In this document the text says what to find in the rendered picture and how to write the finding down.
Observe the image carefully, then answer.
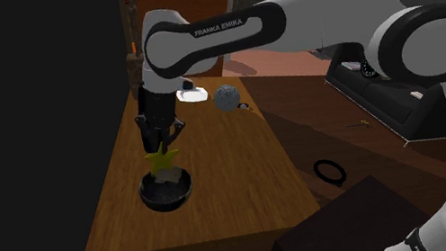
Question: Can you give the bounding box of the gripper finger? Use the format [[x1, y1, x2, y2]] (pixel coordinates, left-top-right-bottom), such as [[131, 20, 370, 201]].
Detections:
[[159, 117, 187, 157], [129, 114, 164, 156]]

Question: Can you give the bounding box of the yellow star trophy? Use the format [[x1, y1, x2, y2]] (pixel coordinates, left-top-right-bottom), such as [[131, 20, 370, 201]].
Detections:
[[140, 139, 186, 187]]

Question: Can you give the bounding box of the white plate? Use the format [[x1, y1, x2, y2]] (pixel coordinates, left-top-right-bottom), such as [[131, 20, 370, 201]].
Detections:
[[175, 84, 210, 107]]

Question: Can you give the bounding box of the wooden table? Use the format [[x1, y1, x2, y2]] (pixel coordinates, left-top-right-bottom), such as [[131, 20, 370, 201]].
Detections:
[[84, 58, 339, 251]]

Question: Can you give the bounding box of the grey ball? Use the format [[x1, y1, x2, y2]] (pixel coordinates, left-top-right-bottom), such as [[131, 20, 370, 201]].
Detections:
[[212, 82, 243, 114]]

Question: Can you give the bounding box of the black bowl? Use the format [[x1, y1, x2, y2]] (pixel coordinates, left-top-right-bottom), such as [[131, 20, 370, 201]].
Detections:
[[135, 161, 196, 217]]

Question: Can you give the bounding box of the wooden shelf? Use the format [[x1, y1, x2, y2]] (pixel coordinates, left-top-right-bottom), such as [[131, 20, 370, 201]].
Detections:
[[89, 0, 155, 100]]

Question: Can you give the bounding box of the small yellow tool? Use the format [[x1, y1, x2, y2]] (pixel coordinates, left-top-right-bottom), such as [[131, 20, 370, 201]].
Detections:
[[345, 117, 372, 132]]

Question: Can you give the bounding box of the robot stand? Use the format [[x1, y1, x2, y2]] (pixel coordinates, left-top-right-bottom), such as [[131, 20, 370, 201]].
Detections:
[[260, 160, 437, 251]]

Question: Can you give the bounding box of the black sofa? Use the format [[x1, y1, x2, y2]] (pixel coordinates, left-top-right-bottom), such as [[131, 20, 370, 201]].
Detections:
[[317, 39, 446, 154]]

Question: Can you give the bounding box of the black ring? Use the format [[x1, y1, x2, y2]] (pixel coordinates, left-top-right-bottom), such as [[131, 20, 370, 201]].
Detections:
[[311, 157, 350, 188]]

